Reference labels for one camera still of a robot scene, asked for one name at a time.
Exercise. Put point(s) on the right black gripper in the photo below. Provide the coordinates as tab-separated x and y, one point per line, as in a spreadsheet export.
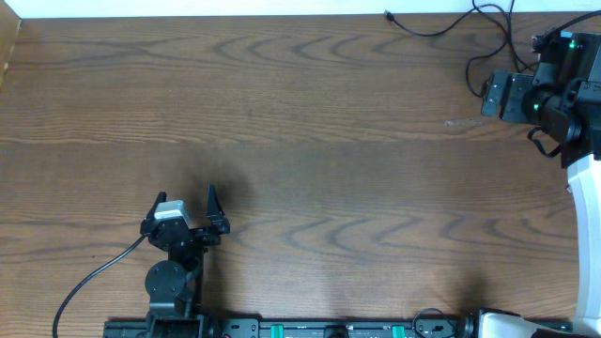
494	91

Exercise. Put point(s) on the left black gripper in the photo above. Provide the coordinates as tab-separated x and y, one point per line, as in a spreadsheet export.
218	224

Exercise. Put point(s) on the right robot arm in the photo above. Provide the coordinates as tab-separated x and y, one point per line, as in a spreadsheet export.
562	100

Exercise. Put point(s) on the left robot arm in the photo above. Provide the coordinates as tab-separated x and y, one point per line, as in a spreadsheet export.
174	285

